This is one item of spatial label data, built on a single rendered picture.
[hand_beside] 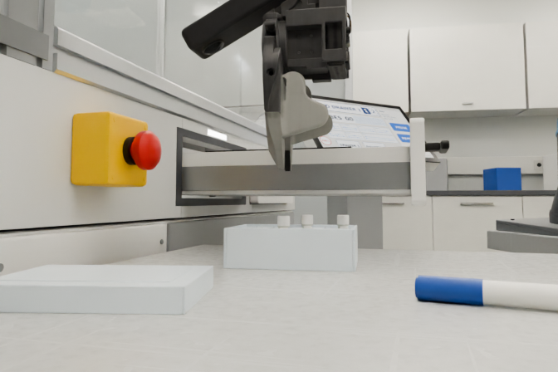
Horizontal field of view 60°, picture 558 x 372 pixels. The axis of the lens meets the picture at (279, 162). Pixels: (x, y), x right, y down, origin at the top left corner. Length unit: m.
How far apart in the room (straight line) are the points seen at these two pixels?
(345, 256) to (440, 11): 4.38
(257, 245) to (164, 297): 0.19
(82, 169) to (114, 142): 0.04
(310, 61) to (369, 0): 4.29
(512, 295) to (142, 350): 0.21
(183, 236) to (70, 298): 0.43
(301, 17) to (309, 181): 0.25
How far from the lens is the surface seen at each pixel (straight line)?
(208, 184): 0.70
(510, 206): 3.83
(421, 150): 0.62
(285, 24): 0.48
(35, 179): 0.48
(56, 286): 0.31
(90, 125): 0.50
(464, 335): 0.26
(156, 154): 0.51
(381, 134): 1.74
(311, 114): 0.46
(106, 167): 0.49
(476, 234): 3.78
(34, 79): 0.49
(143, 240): 0.63
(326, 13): 0.48
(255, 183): 0.67
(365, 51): 4.22
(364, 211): 1.71
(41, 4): 0.52
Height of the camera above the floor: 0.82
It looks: 5 degrees up
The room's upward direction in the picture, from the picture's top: straight up
